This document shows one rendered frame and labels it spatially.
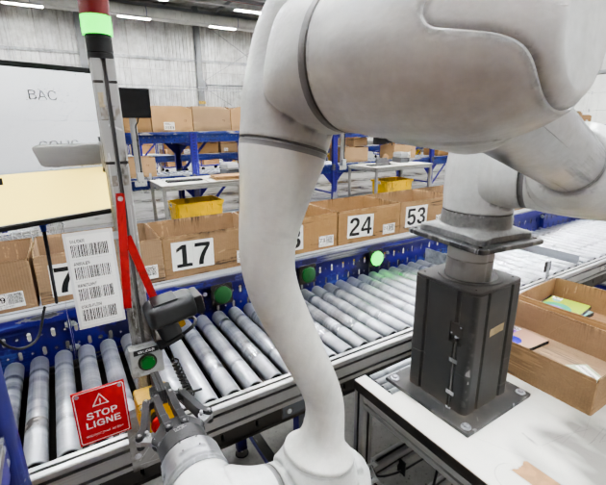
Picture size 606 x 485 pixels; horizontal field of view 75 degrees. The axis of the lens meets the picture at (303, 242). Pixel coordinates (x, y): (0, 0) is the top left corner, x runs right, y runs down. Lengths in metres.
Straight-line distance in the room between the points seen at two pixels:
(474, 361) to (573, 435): 0.27
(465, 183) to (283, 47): 0.62
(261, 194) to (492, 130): 0.22
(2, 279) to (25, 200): 0.62
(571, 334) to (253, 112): 1.28
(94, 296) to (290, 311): 0.52
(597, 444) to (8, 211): 1.30
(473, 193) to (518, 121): 0.62
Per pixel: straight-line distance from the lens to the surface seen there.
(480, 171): 0.92
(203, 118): 6.27
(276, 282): 0.45
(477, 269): 1.00
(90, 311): 0.91
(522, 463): 1.05
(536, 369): 1.26
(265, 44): 0.44
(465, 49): 0.29
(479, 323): 0.99
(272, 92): 0.41
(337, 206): 2.19
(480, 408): 1.14
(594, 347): 1.49
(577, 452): 1.13
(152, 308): 0.87
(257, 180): 0.42
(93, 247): 0.87
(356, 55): 0.33
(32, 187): 0.92
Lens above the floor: 1.43
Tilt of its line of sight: 16 degrees down
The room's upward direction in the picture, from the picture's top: 1 degrees counter-clockwise
